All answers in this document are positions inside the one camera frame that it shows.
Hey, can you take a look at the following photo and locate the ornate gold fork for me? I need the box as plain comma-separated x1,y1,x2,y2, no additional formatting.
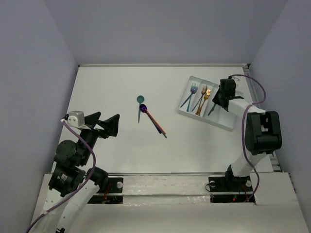
196,89,211,116

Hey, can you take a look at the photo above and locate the rose gold fork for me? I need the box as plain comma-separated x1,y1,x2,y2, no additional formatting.
195,85,207,115

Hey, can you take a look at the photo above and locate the teal knife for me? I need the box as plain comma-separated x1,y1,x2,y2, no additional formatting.
208,104,216,116

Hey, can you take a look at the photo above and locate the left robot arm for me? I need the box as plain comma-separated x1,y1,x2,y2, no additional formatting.
27,111,120,233

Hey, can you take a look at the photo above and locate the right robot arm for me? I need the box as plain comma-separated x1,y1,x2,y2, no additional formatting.
208,76,282,192

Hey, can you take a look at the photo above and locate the white cutlery tray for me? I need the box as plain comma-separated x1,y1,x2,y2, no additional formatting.
177,76,237,132

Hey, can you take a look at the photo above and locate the purple iridescent spoon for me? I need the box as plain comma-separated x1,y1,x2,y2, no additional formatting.
140,104,162,134

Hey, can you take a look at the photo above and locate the teal spoon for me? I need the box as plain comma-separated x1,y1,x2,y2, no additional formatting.
137,95,144,123

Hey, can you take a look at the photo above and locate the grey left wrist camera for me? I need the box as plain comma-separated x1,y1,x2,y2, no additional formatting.
61,111,85,128

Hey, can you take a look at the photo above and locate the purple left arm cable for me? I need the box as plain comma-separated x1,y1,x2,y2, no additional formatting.
25,120,97,233

